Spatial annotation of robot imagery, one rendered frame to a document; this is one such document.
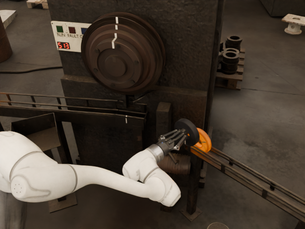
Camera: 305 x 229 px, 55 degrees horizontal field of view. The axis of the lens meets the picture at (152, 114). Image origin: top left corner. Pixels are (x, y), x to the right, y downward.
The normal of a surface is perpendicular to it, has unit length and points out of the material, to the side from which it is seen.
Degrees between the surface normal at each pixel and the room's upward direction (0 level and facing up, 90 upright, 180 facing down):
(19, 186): 56
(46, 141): 5
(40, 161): 30
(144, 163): 18
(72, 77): 0
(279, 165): 0
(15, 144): 8
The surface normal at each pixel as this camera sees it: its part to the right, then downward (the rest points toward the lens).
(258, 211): -0.02, -0.79
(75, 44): -0.25, 0.60
